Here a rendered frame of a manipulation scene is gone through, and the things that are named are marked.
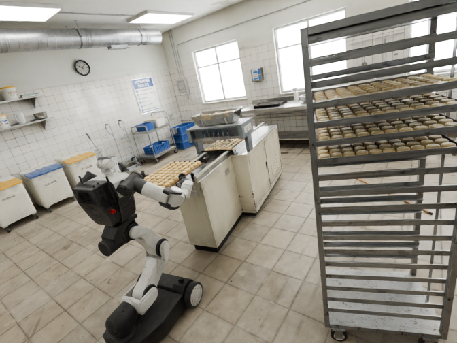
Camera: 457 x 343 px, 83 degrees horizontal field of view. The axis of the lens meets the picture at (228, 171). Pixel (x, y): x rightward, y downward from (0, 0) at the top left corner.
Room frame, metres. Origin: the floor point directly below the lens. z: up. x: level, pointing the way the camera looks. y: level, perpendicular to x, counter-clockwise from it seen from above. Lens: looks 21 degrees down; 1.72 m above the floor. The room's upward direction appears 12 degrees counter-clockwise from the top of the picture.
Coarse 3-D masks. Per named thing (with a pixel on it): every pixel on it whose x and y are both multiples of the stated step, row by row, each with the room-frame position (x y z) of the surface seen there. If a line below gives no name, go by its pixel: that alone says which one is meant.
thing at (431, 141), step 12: (348, 144) 1.29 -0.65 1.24; (360, 144) 1.25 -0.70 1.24; (372, 144) 1.22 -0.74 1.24; (384, 144) 1.18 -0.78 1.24; (396, 144) 1.15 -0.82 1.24; (408, 144) 1.13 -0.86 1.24; (420, 144) 1.12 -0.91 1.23; (432, 144) 1.06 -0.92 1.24; (444, 144) 1.04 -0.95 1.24; (324, 156) 1.19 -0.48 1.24; (336, 156) 1.17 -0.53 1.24
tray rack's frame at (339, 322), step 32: (448, 0) 0.98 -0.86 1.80; (320, 32) 1.13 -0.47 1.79; (448, 96) 1.17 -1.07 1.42; (384, 288) 1.31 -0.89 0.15; (416, 288) 1.26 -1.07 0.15; (448, 288) 0.94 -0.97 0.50; (352, 320) 1.13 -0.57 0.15; (384, 320) 1.09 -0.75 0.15; (416, 320) 1.05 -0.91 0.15; (448, 320) 0.94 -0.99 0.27
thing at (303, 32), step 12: (312, 96) 1.14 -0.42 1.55; (312, 108) 1.14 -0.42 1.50; (312, 120) 1.14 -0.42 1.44; (312, 132) 1.14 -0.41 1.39; (312, 144) 1.14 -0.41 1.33; (312, 156) 1.14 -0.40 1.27; (312, 168) 1.15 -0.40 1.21; (324, 264) 1.14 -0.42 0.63; (324, 276) 1.14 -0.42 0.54; (324, 288) 1.14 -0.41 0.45; (324, 300) 1.14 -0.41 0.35; (324, 312) 1.14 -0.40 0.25; (324, 324) 1.15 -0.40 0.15
